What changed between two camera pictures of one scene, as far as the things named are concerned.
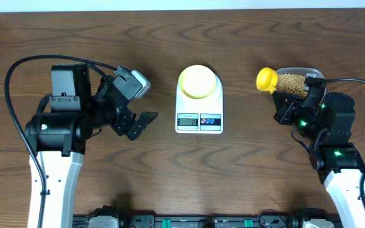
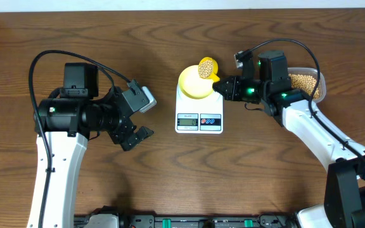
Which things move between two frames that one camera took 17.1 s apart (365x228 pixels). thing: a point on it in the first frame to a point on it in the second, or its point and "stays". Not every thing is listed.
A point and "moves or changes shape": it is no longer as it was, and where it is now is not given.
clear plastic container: [291, 80] stays
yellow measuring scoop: [267, 80] moves or changes shape
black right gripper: [284, 111] to [232, 93]
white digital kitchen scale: [202, 116] stays
